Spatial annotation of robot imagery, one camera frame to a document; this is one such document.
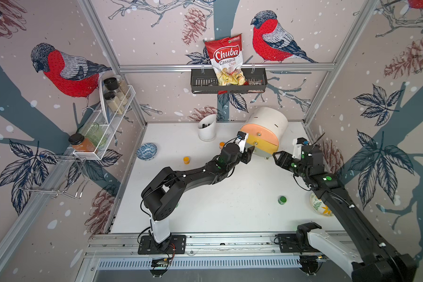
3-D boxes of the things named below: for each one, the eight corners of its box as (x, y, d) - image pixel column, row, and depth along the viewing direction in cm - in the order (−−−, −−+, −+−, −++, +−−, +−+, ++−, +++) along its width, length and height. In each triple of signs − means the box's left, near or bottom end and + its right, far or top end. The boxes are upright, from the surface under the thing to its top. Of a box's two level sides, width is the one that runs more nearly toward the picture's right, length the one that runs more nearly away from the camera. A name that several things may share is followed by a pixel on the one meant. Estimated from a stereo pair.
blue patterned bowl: (136, 162, 103) (133, 158, 100) (142, 147, 110) (139, 143, 107) (156, 162, 103) (153, 157, 99) (160, 147, 110) (158, 142, 107)
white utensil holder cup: (199, 141, 110) (197, 126, 99) (200, 127, 117) (198, 112, 107) (216, 141, 110) (216, 126, 99) (216, 127, 117) (216, 112, 107)
